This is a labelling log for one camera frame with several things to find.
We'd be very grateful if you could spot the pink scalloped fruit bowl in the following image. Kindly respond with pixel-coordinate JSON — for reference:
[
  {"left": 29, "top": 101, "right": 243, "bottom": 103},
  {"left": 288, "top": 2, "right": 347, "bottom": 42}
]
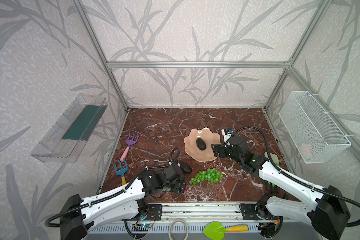
[{"left": 184, "top": 128, "right": 221, "bottom": 162}]

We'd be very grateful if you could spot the right black cable conduit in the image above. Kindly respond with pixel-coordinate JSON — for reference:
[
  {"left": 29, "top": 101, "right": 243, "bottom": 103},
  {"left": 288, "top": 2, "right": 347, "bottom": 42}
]
[{"left": 224, "top": 126, "right": 360, "bottom": 228}]

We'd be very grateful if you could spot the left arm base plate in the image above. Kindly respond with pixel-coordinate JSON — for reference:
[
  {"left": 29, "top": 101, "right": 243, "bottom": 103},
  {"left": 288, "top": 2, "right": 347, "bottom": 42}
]
[{"left": 128, "top": 204, "right": 163, "bottom": 221}]

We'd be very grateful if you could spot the pink item in basket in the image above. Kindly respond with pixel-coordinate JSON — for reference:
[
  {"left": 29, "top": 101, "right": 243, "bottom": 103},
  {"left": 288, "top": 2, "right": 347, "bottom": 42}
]
[{"left": 299, "top": 143, "right": 313, "bottom": 159}]

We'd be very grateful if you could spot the green grape bunch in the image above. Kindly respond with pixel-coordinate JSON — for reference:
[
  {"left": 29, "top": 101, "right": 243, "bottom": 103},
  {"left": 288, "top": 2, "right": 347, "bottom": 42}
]
[{"left": 189, "top": 169, "right": 223, "bottom": 185}]

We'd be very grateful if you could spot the white wire mesh basket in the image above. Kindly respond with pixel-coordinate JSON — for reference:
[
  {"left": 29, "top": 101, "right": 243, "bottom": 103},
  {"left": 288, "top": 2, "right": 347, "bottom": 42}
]
[{"left": 279, "top": 91, "right": 352, "bottom": 164}]

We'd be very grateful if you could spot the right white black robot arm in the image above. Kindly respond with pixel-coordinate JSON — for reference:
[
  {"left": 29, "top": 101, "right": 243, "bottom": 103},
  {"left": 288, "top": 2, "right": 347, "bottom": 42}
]
[{"left": 211, "top": 136, "right": 351, "bottom": 240}]

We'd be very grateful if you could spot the blue toy rake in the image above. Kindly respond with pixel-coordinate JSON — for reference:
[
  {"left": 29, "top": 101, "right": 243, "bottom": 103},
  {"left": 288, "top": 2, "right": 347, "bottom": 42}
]
[{"left": 114, "top": 159, "right": 128, "bottom": 185}]

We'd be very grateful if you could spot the grey cable ring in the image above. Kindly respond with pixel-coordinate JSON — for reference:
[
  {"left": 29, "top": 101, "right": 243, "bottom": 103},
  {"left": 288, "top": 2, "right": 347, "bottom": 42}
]
[{"left": 168, "top": 218, "right": 189, "bottom": 240}]

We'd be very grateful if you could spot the green toy shovel yellow handle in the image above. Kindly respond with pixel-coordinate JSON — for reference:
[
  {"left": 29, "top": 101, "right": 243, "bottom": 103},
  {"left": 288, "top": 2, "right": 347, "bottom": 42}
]
[{"left": 203, "top": 221, "right": 249, "bottom": 240}]

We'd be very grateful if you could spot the green sponge pad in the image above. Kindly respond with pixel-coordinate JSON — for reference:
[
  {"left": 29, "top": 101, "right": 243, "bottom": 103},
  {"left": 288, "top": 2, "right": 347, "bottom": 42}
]
[{"left": 62, "top": 105, "right": 107, "bottom": 141}]

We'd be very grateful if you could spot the green toy hand rake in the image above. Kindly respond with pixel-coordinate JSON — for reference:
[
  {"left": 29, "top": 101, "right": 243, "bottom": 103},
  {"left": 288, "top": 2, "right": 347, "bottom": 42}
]
[{"left": 263, "top": 152, "right": 280, "bottom": 193}]

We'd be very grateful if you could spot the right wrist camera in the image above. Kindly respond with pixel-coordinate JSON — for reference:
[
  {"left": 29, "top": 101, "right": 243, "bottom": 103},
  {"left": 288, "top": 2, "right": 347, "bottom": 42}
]
[{"left": 222, "top": 128, "right": 233, "bottom": 146}]

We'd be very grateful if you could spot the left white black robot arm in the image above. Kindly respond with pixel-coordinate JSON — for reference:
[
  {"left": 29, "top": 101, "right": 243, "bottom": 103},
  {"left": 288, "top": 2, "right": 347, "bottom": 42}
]
[{"left": 59, "top": 164, "right": 186, "bottom": 240}]

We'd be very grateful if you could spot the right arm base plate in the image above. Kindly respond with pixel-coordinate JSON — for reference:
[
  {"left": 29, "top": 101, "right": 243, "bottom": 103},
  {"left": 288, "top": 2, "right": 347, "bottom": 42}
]
[{"left": 239, "top": 203, "right": 279, "bottom": 221}]

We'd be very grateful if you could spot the small circuit board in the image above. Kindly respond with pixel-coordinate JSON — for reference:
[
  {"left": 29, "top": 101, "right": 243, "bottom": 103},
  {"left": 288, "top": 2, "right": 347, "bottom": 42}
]
[{"left": 132, "top": 222, "right": 154, "bottom": 232}]

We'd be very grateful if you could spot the purple toy rake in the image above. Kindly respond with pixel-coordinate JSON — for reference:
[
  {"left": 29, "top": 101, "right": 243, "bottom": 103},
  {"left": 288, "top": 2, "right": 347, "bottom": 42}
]
[{"left": 120, "top": 133, "right": 139, "bottom": 162}]

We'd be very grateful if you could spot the clear plastic wall bin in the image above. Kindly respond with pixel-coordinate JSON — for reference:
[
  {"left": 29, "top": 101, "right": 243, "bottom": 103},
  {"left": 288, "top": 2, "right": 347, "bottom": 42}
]
[{"left": 31, "top": 94, "right": 108, "bottom": 163}]

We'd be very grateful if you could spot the dark avocado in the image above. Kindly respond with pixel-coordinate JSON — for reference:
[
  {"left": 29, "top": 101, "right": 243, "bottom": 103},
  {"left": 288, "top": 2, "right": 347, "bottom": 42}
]
[
  {"left": 178, "top": 162, "right": 193, "bottom": 175},
  {"left": 196, "top": 138, "right": 207, "bottom": 151}
]

